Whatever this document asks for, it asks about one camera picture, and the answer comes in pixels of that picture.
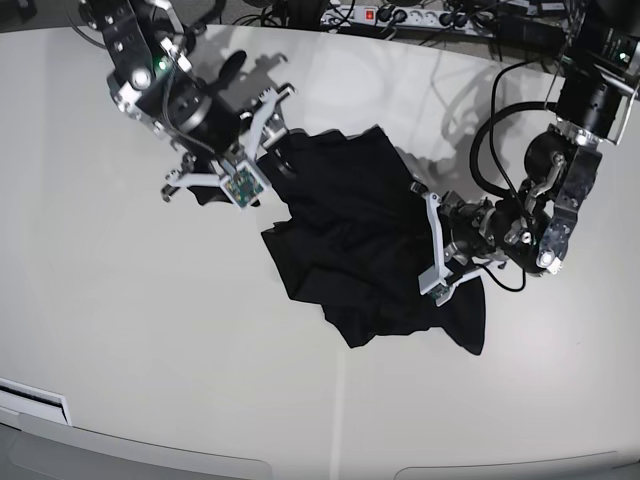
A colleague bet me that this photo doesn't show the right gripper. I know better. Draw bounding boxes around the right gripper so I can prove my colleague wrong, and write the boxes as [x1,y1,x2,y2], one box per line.
[164,84,298,206]

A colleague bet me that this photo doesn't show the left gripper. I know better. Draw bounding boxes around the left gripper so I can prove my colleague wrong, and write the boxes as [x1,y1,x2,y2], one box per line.
[439,192,525,265]

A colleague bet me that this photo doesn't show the black t-shirt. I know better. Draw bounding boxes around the black t-shirt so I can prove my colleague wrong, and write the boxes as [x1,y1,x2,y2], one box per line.
[192,127,489,357]

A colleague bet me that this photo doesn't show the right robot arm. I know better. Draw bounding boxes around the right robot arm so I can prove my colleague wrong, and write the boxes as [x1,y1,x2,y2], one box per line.
[78,1,296,209]

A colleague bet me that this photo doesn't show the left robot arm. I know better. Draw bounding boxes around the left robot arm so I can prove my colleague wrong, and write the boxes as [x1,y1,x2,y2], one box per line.
[420,1,639,293]

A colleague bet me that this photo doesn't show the black power adapter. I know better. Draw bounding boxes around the black power adapter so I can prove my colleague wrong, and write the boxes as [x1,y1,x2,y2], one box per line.
[496,15,566,56]

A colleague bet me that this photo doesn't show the white power strip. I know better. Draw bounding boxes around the white power strip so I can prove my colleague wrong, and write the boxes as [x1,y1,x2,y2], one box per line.
[320,4,494,38]

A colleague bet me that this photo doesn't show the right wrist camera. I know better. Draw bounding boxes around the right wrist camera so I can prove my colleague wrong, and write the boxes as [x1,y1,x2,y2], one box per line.
[220,160,270,209]

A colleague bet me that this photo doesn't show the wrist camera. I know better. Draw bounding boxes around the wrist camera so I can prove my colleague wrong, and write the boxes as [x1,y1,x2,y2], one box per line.
[220,160,270,209]
[418,265,459,307]

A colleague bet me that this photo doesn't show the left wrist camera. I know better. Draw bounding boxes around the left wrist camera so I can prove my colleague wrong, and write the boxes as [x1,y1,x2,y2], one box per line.
[418,265,459,307]

